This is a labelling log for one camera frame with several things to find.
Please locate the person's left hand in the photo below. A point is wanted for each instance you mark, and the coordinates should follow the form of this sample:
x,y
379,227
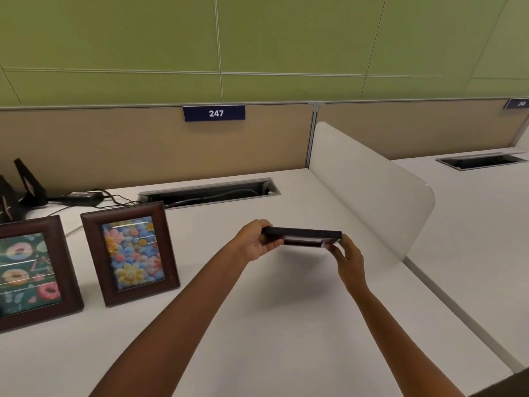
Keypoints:
x,y
248,243

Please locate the person's right hand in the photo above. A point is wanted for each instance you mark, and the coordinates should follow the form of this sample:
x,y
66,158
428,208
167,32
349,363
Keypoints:
x,y
352,264

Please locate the person's left thumb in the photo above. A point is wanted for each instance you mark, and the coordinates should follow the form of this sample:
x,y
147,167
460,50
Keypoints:
x,y
272,243

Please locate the person's right thumb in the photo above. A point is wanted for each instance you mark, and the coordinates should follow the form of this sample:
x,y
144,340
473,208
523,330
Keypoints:
x,y
333,252

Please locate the dark picture frame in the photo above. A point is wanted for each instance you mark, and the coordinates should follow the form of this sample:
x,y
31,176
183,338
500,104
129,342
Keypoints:
x,y
301,235

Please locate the person's right forearm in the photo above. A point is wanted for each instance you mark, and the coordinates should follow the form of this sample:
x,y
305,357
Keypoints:
x,y
401,347

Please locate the person's left forearm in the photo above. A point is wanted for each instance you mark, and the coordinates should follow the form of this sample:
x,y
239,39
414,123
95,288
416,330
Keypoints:
x,y
173,330

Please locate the white desk divider panel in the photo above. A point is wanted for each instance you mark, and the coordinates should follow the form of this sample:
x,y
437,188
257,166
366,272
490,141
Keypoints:
x,y
372,186

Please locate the blue number sign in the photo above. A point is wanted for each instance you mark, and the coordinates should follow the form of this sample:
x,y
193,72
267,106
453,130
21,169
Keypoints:
x,y
214,113
517,104

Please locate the beige partition panel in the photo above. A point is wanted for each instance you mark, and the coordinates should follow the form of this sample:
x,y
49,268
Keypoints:
x,y
417,128
124,148

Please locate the black power adapter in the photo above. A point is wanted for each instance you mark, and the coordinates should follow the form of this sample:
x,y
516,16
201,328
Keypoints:
x,y
82,198

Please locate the black stand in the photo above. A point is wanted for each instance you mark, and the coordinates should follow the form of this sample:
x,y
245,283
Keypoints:
x,y
28,183
6,200

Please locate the brown frame with flower picture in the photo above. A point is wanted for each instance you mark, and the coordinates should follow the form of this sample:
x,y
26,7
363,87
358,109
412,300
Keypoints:
x,y
130,253

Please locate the brown frame with donut picture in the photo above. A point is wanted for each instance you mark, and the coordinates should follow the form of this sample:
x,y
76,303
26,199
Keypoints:
x,y
32,272

